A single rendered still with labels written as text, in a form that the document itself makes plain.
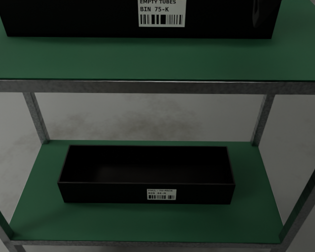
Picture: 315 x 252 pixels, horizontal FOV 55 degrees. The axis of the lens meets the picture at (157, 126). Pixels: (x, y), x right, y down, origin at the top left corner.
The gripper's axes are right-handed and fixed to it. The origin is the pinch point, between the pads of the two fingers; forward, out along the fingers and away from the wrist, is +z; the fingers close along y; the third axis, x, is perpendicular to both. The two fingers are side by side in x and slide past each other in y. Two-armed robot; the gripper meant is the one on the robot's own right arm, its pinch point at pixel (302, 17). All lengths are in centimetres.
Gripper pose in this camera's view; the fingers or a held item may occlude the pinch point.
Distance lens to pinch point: 37.7
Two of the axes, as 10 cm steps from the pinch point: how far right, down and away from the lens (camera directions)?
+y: -10.0, 0.0, -0.1
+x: 0.0, 9.3, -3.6
